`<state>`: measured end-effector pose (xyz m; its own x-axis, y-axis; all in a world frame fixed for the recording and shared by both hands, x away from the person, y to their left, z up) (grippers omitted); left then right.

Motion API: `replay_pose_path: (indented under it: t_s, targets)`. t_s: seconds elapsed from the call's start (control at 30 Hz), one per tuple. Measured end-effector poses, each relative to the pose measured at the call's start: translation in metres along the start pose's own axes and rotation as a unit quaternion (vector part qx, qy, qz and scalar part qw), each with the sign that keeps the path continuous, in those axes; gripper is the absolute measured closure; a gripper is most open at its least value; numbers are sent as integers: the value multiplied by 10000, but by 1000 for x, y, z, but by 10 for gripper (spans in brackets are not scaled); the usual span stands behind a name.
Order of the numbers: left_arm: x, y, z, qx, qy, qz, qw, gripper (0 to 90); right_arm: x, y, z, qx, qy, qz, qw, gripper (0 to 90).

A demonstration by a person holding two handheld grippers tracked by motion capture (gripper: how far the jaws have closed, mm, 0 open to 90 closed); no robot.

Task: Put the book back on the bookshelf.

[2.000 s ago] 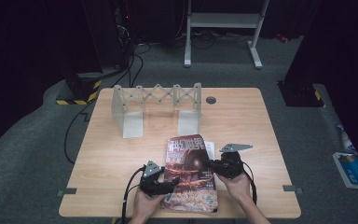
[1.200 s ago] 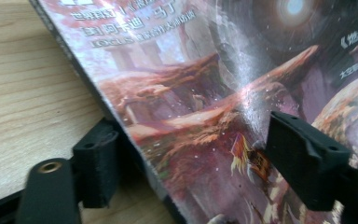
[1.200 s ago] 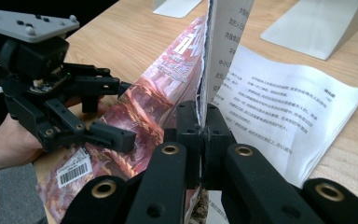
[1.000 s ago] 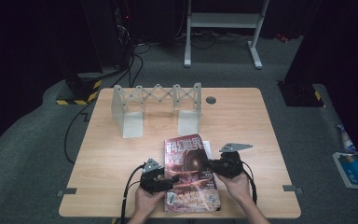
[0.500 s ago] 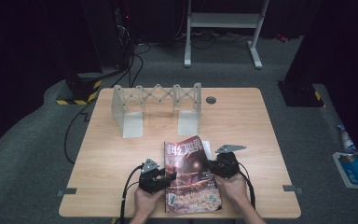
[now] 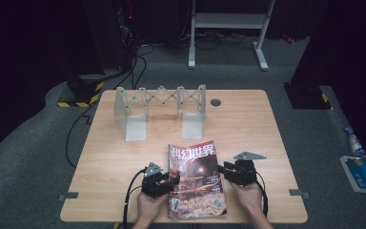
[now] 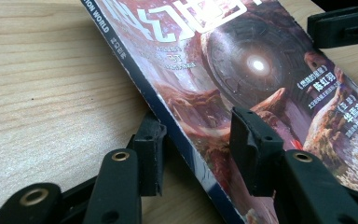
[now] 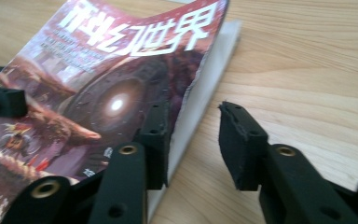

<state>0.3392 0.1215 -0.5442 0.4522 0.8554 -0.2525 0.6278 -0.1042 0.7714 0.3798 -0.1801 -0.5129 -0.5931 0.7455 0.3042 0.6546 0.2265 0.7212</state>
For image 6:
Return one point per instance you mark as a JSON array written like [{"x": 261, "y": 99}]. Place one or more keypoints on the dark equipment cabinet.
[{"x": 114, "y": 31}]

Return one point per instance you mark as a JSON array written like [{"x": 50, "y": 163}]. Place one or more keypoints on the red cover magazine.
[{"x": 197, "y": 191}]

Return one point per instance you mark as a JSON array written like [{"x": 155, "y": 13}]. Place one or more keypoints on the grey metal book rack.
[{"x": 136, "y": 127}]

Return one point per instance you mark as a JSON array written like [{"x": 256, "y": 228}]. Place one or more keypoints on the white and blue bottle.
[{"x": 355, "y": 143}]

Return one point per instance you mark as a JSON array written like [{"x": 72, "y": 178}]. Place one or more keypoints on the white metal stand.
[{"x": 228, "y": 20}]

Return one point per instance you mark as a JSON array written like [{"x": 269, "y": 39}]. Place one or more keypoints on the grey round table grommet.
[{"x": 215, "y": 102}]

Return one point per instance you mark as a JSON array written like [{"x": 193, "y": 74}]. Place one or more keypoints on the grey tape piece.
[
  {"x": 68, "y": 196},
  {"x": 298, "y": 192}
]

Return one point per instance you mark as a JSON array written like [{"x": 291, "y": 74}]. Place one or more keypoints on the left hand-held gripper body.
[{"x": 152, "y": 184}]

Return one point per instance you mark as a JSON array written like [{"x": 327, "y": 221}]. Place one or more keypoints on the small red object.
[{"x": 288, "y": 38}]

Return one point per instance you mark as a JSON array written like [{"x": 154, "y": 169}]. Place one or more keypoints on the person's left hand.
[{"x": 149, "y": 206}]

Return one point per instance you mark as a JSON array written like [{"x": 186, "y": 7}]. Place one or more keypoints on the black stand with striped base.
[{"x": 81, "y": 92}]

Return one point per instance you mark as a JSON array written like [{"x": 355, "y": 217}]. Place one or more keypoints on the black stand base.
[{"x": 308, "y": 97}]

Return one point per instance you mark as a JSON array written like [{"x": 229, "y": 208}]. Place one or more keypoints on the blue and white box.
[{"x": 363, "y": 175}]

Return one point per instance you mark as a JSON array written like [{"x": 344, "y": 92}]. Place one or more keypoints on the person's right hand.
[{"x": 249, "y": 197}]

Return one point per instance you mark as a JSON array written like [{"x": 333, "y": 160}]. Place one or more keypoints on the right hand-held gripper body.
[{"x": 243, "y": 173}]

